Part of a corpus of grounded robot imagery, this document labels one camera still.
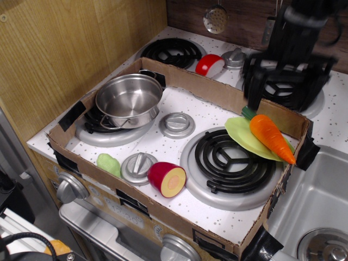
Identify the silver oven door handle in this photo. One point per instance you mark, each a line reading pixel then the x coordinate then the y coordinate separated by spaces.
pixel 102 235

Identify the back left black burner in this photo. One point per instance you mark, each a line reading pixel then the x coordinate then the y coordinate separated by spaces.
pixel 178 52

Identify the black burner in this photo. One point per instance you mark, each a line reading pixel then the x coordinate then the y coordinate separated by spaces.
pixel 89 131
pixel 178 52
pixel 281 90
pixel 224 175

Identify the hanging metal slotted spatula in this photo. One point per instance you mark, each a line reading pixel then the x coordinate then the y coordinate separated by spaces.
pixel 269 25

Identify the back silver stove knob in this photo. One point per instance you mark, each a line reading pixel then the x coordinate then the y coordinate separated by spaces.
pixel 234 60

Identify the hanging metal strainer ladle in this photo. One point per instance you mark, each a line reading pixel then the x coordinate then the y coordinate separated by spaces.
pixel 215 18

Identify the left silver oven knob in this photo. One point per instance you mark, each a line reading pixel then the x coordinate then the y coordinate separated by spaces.
pixel 70 189

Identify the front silver stove knob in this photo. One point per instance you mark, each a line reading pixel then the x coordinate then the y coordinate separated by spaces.
pixel 134 169

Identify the back right black burner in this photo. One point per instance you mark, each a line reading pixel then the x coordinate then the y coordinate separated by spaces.
pixel 281 90

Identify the green toy lettuce piece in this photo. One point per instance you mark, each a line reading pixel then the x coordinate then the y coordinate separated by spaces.
pixel 109 164

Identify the front right black burner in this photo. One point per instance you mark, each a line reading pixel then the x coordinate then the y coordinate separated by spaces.
pixel 224 175

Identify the green plastic plate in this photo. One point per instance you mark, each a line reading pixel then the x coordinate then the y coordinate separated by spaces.
pixel 238 129

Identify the front left black burner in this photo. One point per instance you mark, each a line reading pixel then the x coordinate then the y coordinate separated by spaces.
pixel 89 131

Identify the silver stove knob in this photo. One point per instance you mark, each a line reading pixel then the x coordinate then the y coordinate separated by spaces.
pixel 134 169
pixel 234 60
pixel 177 125

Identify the orange yellow object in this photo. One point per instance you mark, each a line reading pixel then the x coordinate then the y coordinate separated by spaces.
pixel 59 247

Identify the red white toy piece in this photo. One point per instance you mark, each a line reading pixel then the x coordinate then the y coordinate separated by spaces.
pixel 210 65

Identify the red toy half fruit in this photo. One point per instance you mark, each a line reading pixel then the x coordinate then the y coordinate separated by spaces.
pixel 168 178

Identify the silver oven knob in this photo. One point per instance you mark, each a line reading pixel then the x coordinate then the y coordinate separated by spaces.
pixel 175 248
pixel 70 189

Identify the right silver oven knob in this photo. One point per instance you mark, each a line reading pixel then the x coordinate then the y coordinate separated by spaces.
pixel 175 248

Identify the stainless steel pot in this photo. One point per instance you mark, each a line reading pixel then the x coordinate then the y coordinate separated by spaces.
pixel 129 101

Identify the silver sink basin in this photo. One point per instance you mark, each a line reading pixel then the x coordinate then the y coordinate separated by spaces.
pixel 315 198

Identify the centre silver stove knob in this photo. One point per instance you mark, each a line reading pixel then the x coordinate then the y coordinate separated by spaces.
pixel 177 125

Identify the silver sink drain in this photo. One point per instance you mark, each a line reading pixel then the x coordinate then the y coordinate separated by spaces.
pixel 323 244

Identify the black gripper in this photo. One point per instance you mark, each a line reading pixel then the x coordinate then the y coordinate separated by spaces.
pixel 295 33

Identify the orange toy carrot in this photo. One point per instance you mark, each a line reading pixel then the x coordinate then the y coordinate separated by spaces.
pixel 265 130

